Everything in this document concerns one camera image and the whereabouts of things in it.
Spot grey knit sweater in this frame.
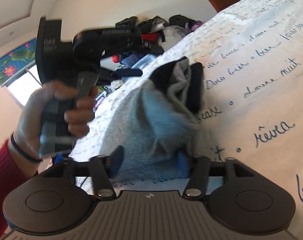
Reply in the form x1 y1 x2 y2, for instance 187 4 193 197
100 57 203 182

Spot red sleeve left forearm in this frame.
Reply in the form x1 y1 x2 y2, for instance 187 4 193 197
0 139 39 237

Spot dark clothes pile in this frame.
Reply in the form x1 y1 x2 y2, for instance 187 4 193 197
102 15 203 70

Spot left hand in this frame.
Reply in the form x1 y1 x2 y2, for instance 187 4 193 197
13 81 97 160

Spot window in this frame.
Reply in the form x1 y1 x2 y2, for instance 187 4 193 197
7 65 42 106

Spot lotus flower painting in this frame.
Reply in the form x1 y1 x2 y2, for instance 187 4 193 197
0 38 36 86

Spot red jacket on pile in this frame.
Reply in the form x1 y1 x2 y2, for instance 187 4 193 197
112 32 159 64

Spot white quilt with script text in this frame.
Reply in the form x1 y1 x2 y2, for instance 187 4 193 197
71 0 303 239

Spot black wrist band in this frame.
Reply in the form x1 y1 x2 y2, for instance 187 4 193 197
10 133 42 164

